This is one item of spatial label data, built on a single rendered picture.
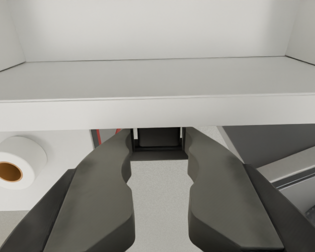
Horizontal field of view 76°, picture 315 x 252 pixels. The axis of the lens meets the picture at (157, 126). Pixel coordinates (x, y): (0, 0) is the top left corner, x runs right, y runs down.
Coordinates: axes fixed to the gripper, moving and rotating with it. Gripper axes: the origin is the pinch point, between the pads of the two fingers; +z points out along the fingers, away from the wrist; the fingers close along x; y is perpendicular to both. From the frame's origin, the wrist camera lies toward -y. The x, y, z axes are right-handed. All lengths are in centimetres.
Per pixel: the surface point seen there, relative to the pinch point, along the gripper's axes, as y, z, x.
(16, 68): -3.0, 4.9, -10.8
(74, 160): 13.8, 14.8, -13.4
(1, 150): 9.0, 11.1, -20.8
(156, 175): 88, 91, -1
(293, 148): 19.3, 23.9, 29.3
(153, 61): -3.0, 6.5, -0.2
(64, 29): -5.6, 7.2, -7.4
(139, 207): 119, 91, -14
